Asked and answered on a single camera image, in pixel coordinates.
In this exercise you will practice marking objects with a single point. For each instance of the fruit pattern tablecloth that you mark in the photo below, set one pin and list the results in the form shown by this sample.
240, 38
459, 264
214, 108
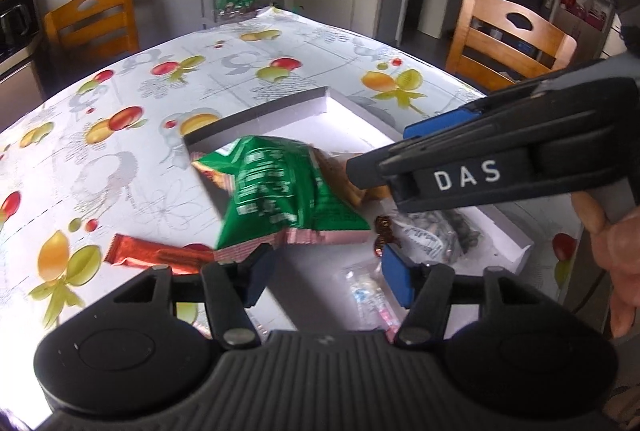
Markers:
106, 156

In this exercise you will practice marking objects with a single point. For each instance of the green snack bag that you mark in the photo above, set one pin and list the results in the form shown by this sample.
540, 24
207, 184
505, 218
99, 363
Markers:
278, 195

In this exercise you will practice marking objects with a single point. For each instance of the white shallow cardboard box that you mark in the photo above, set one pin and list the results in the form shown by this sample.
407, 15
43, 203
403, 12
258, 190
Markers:
309, 289

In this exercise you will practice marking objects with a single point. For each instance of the small clear candy packet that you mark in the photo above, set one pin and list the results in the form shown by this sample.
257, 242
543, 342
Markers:
374, 309

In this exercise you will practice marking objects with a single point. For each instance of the black coffee machine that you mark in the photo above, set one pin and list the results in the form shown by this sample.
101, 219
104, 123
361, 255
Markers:
19, 25

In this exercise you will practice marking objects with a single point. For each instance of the long orange stick packet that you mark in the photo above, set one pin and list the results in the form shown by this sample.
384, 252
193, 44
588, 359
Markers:
139, 253

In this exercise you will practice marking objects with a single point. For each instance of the clear sunflower seed packet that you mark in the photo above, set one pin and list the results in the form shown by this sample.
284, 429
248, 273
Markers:
435, 236

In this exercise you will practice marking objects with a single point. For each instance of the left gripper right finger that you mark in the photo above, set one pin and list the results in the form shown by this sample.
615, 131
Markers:
404, 276

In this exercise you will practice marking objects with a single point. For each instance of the wooden chair at back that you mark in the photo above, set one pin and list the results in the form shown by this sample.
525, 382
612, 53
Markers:
85, 32

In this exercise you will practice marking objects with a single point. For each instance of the white cabinet under machine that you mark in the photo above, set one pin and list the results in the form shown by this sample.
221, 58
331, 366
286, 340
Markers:
21, 90

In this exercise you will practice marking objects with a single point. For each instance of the wooden chair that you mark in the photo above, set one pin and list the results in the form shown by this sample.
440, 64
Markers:
85, 32
497, 43

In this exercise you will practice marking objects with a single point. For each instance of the gold foil candy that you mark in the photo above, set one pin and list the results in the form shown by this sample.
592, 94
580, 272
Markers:
383, 226

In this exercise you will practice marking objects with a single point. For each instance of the wooden chair at right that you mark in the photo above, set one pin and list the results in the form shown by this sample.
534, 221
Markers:
497, 43

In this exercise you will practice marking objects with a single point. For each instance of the green candies on cart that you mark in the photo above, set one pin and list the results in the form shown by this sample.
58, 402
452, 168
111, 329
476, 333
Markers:
235, 6

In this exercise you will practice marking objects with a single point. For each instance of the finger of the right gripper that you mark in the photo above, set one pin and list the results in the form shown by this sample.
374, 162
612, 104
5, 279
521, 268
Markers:
520, 147
443, 121

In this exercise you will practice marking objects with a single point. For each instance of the person right hand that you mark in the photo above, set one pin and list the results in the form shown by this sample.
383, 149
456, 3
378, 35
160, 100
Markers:
615, 248

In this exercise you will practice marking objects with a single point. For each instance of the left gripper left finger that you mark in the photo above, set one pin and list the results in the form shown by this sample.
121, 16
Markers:
257, 268

